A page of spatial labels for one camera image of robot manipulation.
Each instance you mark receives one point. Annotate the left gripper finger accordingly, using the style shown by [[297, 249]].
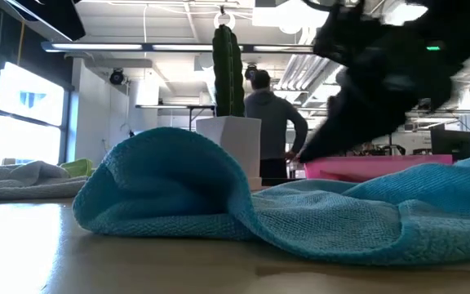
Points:
[[55, 16]]

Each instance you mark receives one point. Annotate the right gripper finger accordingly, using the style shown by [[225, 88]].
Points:
[[353, 122]]

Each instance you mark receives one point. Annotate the pink plastic bin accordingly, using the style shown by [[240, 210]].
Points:
[[382, 167]]

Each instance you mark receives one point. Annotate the blue microfiber towel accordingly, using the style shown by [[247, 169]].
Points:
[[259, 212]]

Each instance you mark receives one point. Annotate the green microfiber towel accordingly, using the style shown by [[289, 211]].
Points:
[[78, 167]]

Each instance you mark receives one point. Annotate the grey microfiber towel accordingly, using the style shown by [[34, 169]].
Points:
[[23, 179]]

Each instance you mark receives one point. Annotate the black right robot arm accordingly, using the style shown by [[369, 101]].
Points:
[[463, 24]]

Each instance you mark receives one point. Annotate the long ceiling light fixture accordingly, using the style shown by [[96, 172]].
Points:
[[96, 46]]

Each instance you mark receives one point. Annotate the person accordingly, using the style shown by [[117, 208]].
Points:
[[273, 122]]

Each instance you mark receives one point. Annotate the bright framed window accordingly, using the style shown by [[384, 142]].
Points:
[[29, 94]]

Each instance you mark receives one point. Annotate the black ceiling spotlight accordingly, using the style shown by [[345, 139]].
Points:
[[116, 77], [250, 67]]

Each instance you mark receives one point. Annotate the black computer monitor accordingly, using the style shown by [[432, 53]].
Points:
[[451, 145]]

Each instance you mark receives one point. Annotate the white faceted plant pot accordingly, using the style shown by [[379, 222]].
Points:
[[235, 139]]

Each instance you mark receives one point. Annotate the green cactus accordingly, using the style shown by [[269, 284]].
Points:
[[227, 69]]

